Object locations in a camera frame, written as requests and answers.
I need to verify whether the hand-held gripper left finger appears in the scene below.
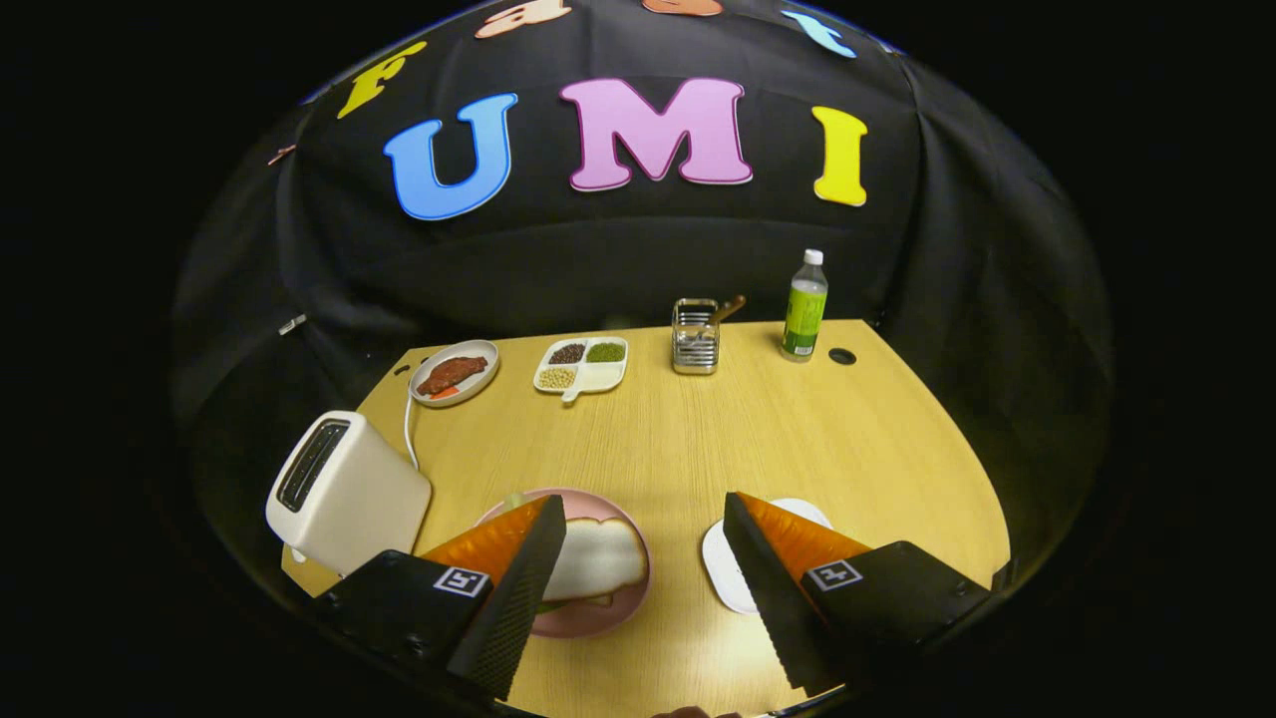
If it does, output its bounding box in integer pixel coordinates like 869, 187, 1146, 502
317, 494, 567, 702

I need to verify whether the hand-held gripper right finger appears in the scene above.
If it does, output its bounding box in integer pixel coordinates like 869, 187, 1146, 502
723, 491, 995, 697

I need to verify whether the plain bread slice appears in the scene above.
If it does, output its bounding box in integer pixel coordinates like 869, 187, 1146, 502
543, 518, 649, 602

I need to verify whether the white square plate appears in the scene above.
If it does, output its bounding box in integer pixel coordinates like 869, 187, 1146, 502
701, 498, 833, 615

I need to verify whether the pink plate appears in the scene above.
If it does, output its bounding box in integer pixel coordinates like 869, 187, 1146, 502
477, 487, 653, 639

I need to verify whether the white toaster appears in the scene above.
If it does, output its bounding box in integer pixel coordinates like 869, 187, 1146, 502
265, 410, 433, 577

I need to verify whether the round grey plate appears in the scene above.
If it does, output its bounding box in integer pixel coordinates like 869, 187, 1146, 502
409, 339, 500, 409

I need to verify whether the brown meat steak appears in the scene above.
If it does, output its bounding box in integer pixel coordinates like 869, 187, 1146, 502
417, 356, 489, 397

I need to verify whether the white divided bean dish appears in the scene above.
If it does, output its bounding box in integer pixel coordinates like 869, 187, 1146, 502
532, 336, 630, 403

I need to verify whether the green label drink bottle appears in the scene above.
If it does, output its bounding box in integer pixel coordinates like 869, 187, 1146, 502
780, 248, 829, 362

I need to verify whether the black backdrop cloth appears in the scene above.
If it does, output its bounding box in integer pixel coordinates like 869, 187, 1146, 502
169, 0, 1113, 599

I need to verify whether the metal wire utensil holder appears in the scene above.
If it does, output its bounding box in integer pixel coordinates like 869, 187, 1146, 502
671, 297, 721, 376

